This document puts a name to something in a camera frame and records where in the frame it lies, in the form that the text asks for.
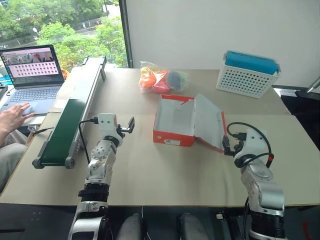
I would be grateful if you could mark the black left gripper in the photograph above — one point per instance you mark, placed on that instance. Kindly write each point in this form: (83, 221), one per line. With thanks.
(123, 130)

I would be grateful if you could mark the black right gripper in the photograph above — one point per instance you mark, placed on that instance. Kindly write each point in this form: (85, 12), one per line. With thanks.
(236, 149)

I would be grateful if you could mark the orange shoe box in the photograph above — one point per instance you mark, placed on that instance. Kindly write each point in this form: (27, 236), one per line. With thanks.
(175, 117)

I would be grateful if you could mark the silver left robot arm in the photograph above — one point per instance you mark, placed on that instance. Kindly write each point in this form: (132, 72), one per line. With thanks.
(100, 160)

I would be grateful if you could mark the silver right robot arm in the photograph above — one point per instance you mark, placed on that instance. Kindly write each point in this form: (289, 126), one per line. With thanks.
(262, 185)

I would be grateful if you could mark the green conveyor belt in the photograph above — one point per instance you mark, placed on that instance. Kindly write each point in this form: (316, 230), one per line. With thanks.
(65, 130)

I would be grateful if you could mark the blue box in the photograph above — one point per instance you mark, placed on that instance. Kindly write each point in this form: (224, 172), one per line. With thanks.
(250, 62)

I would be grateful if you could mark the person's bare hand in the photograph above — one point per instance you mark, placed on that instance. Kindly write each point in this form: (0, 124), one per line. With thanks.
(13, 117)

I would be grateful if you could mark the clear bag of colourful toys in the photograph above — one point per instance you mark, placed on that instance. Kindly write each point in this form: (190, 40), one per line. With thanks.
(162, 80)

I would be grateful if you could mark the white perforated plastic basket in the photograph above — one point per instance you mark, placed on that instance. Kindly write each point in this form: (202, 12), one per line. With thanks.
(245, 83)

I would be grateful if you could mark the black chair with metal bar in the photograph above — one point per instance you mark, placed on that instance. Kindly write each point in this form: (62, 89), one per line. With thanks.
(305, 107)

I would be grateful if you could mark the dark rounded shape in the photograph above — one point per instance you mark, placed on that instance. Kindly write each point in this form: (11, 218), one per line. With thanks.
(130, 227)
(191, 227)

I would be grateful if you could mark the grey laptop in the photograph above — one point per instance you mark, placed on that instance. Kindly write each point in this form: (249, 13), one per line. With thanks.
(32, 97)

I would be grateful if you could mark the person's grey trouser leg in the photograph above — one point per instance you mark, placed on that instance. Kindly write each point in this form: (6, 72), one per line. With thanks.
(10, 162)

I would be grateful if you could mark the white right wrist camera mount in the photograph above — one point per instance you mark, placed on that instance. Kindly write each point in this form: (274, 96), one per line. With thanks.
(255, 140)

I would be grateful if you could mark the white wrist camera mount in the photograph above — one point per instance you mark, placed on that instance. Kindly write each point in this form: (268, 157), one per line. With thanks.
(255, 140)
(107, 122)

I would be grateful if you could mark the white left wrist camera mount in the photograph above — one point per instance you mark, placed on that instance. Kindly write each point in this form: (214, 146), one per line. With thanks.
(107, 122)

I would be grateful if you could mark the dark window frame post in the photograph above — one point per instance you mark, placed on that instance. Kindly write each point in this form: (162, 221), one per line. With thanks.
(125, 32)

